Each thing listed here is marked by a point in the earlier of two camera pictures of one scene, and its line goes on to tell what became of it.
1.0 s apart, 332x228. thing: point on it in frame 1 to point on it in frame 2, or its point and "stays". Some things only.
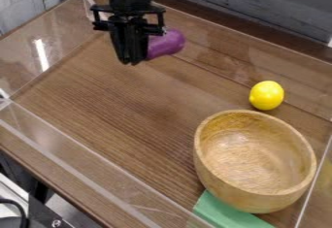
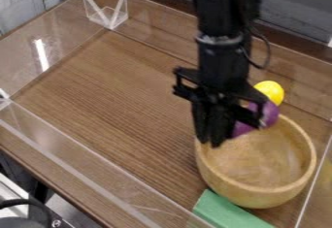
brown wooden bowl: (255, 160) stays
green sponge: (216, 213) stays
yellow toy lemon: (267, 95) stays
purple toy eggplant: (165, 45) to (270, 117)
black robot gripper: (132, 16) to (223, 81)
